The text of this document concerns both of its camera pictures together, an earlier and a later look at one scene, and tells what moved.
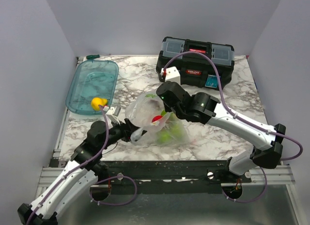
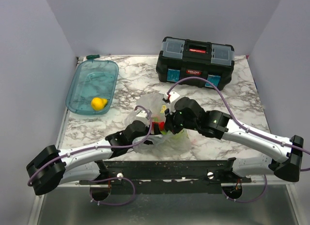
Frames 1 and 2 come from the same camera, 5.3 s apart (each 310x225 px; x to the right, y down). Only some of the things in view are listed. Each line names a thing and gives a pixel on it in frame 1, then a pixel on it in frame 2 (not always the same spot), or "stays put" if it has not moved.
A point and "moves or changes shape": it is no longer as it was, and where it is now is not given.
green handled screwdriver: x=90 y=57 stays put
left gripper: x=127 y=129 to x=156 y=130
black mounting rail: x=170 y=177 stays put
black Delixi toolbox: x=198 y=70 stays put
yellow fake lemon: x=96 y=101 stays put
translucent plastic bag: x=158 y=127 moves or changes shape
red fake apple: x=156 y=118 to x=161 y=125
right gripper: x=167 y=109 to x=169 y=123
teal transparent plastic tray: x=92 y=79 stays put
